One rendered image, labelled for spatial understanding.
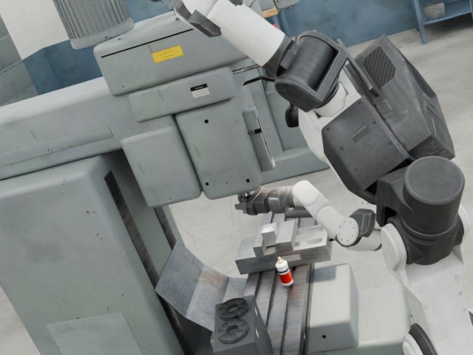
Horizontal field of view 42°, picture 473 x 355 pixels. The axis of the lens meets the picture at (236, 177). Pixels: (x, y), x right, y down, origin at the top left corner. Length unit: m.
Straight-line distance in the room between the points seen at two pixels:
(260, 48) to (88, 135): 0.78
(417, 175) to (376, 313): 1.10
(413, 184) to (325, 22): 7.31
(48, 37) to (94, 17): 7.64
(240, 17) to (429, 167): 0.51
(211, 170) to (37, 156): 0.57
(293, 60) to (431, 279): 0.59
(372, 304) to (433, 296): 0.84
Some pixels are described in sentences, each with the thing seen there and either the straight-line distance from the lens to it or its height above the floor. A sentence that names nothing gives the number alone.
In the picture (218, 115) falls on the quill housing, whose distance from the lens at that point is 1.84.
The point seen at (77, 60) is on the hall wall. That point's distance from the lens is 9.41.
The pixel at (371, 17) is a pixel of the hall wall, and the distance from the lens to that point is 8.47.
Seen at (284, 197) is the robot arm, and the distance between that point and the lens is 1.94.
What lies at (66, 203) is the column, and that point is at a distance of 1.97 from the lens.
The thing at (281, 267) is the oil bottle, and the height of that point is 0.99.
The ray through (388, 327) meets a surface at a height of 0.70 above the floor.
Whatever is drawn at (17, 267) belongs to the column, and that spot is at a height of 1.30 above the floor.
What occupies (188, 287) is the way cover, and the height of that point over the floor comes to 0.96.
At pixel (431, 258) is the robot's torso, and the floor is 1.32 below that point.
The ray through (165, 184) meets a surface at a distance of 1.95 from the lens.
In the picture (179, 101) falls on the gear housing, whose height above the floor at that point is 1.67.
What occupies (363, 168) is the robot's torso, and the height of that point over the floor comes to 1.51.
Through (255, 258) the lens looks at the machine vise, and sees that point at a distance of 2.27.
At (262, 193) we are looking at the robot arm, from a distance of 2.02.
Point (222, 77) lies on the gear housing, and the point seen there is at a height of 1.70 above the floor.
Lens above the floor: 2.11
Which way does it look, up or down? 23 degrees down
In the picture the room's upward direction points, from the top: 20 degrees counter-clockwise
